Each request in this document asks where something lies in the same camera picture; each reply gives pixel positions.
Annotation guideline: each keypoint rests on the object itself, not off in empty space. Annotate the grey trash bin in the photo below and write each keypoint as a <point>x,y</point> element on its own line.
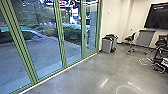
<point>114,41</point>

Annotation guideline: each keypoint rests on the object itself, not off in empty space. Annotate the dark green shrub bed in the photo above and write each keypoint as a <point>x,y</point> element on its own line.
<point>70,33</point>

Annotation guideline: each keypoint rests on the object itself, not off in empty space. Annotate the green framed glass window wall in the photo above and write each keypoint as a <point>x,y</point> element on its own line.
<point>20,43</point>

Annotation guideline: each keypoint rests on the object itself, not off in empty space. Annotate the black swivel chair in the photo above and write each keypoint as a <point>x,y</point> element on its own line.
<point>130,40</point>

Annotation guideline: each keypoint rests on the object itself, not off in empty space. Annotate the black wall television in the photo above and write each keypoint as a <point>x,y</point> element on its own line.
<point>157,15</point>

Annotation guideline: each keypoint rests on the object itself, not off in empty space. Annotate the grey indoor waste bin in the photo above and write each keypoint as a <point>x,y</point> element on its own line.
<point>106,45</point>

